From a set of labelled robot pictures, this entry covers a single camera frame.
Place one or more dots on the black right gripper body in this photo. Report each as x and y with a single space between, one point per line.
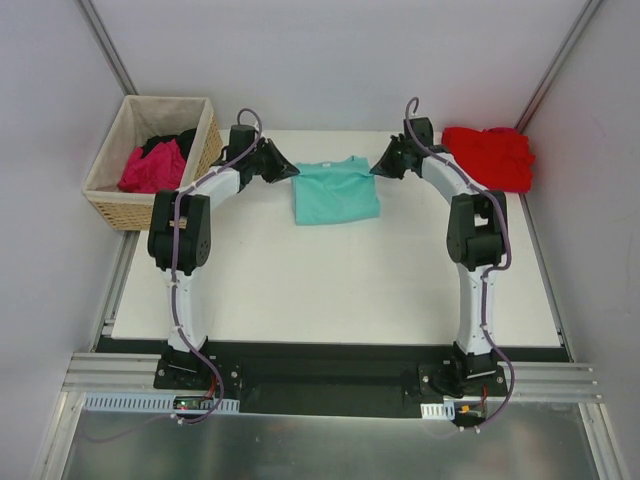
397 157

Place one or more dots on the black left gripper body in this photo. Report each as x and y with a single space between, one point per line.
271 161

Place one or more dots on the teal t shirt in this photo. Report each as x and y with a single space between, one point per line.
330 193

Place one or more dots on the red t shirt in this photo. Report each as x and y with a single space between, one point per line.
493 161

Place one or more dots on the wicker laundry basket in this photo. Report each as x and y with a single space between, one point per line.
138 119

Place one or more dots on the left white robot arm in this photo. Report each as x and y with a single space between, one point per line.
180 242

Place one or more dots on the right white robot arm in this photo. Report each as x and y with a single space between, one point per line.
476 241

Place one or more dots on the black t shirt in basket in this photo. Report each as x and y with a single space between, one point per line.
184 141

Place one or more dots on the pink t shirt in basket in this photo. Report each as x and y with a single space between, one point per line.
160 169

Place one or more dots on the left aluminium frame post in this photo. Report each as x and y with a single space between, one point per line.
106 45

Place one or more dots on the aluminium frame post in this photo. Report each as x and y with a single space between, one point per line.
557 29
106 45

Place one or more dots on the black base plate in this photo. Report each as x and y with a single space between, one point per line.
370 381

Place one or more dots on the right aluminium frame post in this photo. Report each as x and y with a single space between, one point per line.
557 29

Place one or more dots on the right grey cable duct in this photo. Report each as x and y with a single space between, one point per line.
438 411

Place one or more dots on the grey cable duct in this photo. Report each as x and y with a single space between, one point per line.
438 411
158 403

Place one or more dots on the aluminium rail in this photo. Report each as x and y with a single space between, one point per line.
535 381

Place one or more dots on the left grey cable duct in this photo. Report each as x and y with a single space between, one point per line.
158 403

